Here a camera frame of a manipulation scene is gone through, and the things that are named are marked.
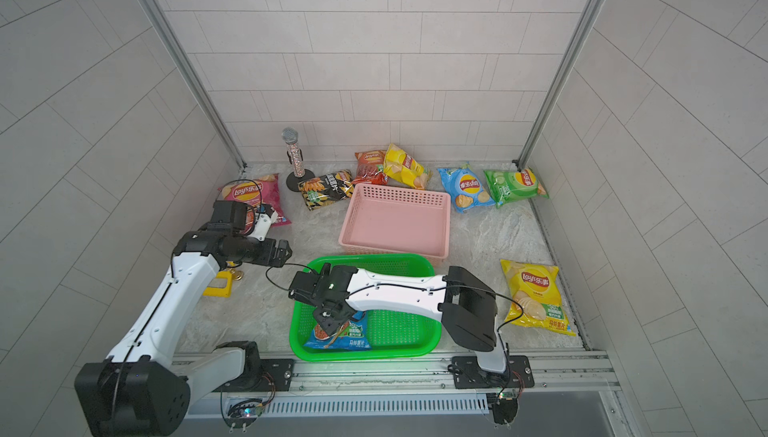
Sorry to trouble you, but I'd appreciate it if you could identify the dark blue chips bag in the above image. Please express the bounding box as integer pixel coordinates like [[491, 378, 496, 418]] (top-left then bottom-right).
[[304, 312, 372, 351]]

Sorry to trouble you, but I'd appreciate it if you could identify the light blue chips bag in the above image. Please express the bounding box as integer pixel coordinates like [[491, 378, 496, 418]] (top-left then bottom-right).
[[438, 165, 495, 213]]

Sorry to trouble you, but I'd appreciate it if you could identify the yellow chips bag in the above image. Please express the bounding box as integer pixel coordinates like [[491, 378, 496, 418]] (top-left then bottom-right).
[[500, 259, 576, 336], [383, 143, 431, 190]]

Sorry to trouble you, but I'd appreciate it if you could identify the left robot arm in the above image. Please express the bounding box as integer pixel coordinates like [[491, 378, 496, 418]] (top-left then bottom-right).
[[74, 230, 292, 436]]

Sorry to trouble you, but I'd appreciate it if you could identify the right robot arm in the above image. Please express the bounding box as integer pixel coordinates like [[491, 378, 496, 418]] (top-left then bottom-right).
[[287, 264, 530, 394]]

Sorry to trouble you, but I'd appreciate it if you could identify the magenta chips bag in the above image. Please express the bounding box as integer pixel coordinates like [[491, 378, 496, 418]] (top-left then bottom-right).
[[219, 173, 291, 226]]

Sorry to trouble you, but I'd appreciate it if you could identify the green plastic basket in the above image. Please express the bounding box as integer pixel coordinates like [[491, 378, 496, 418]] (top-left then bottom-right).
[[289, 254, 442, 362]]

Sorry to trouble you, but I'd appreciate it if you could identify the pink plastic basket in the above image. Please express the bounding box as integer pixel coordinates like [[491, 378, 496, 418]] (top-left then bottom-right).
[[338, 184, 451, 264]]

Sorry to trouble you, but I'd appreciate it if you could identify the red chips bag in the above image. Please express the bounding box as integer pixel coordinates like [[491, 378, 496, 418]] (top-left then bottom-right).
[[353, 150, 388, 185]]

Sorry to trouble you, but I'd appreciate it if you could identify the green cucumber chips bag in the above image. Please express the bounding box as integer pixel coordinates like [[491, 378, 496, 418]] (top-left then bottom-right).
[[484, 168, 549, 207]]

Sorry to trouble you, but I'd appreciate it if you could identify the brass knob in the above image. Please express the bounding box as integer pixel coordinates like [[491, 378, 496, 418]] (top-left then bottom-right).
[[229, 268, 244, 281]]

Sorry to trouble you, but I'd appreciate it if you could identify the black snack bag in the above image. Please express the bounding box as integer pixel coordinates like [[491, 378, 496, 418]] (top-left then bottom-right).
[[298, 169, 355, 211]]

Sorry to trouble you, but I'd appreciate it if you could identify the glitter microphone on stand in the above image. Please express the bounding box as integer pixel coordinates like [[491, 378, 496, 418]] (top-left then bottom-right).
[[282, 127, 315, 192]]

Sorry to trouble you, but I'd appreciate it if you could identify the left circuit board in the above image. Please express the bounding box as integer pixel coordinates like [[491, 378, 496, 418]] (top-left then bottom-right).
[[220, 398, 271, 434]]

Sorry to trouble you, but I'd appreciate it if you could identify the circuit board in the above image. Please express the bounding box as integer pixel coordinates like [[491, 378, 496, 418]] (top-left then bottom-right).
[[486, 391, 519, 426], [220, 398, 271, 434]]

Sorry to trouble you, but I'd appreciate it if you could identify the right circuit board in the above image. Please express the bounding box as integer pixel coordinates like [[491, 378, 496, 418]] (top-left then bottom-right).
[[486, 391, 519, 426]]

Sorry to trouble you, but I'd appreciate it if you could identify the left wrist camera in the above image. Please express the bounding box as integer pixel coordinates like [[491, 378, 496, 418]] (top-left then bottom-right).
[[205, 200, 278, 241]]

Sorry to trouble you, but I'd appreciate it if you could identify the yellow plastic triangle frame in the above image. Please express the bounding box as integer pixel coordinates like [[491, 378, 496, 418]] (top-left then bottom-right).
[[203, 270, 234, 298]]

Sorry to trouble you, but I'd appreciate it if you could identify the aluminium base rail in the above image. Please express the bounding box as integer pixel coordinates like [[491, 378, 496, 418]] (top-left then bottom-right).
[[188, 351, 620, 420]]

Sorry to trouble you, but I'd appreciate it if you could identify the left corner aluminium post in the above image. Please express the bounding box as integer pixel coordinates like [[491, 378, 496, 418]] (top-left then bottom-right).
[[138, 0, 247, 171]]

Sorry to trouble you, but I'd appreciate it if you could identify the corner aluminium post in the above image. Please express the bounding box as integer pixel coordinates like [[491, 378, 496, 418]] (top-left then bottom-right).
[[512, 0, 606, 170], [138, 0, 247, 171]]

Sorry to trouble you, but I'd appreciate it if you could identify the right corner aluminium post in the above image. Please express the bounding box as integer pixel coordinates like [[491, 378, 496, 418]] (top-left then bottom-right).
[[512, 0, 606, 170]]

